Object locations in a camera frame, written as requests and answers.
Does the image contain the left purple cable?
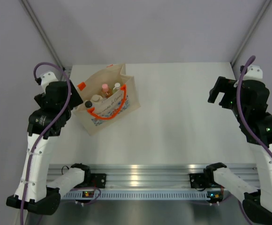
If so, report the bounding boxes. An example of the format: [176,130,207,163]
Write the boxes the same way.
[20,61,72,225]

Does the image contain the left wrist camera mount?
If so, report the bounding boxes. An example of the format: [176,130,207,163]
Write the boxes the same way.
[35,71,58,89]

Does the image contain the aluminium frame post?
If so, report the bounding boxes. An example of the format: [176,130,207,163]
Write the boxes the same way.
[19,0,64,68]
[230,0,272,68]

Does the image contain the white bottle dark grey cap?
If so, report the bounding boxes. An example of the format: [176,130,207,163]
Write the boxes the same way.
[84,100,96,110]

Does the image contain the right aluminium frame post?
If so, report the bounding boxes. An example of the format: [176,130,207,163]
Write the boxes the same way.
[230,0,272,68]

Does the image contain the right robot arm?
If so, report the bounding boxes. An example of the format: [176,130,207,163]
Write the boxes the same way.
[204,76,272,225]

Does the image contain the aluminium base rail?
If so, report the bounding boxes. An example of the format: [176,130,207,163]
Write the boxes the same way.
[47,164,260,189]

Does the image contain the orange bottle pink cap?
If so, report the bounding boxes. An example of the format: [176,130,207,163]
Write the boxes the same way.
[101,83,113,98]

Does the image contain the beige round cap bottle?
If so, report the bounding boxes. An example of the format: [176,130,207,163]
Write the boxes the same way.
[91,95,103,104]

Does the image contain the left aluminium frame post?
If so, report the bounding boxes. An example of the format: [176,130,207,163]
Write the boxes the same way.
[19,0,64,68]

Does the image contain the beige canvas bag orange handles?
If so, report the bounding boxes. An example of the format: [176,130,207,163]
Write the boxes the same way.
[74,64,140,135]

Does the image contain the slotted cable duct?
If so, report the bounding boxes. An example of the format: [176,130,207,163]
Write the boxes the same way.
[63,190,214,201]

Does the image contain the green pump bottle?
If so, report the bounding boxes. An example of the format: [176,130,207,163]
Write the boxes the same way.
[113,82,121,94]

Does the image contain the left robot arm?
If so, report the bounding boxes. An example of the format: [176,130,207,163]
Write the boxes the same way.
[6,81,91,215]

